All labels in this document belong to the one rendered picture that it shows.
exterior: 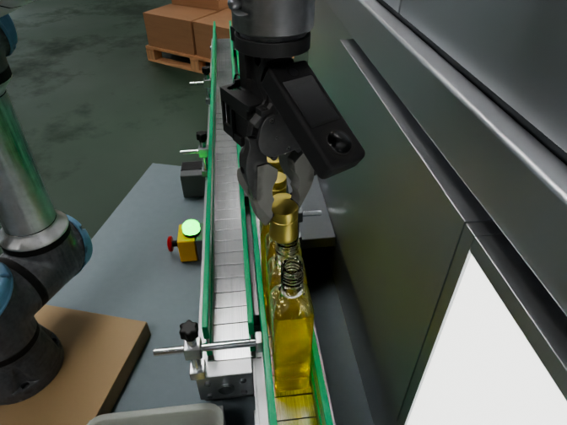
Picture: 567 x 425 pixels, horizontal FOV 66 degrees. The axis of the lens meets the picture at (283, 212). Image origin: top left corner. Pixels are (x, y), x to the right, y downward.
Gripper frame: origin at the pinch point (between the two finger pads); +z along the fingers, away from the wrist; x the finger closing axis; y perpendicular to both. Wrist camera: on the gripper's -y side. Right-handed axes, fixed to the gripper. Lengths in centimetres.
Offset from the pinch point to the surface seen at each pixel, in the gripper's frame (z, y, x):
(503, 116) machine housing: -17.3, -17.6, -8.1
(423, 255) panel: -1.6, -15.1, -6.8
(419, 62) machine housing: -17.0, -5.3, -12.5
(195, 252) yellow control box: 43, 44, -3
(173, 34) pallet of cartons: 87, 373, -125
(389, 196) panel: -1.1, -5.4, -11.7
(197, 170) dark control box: 38, 71, -17
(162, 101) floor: 118, 306, -83
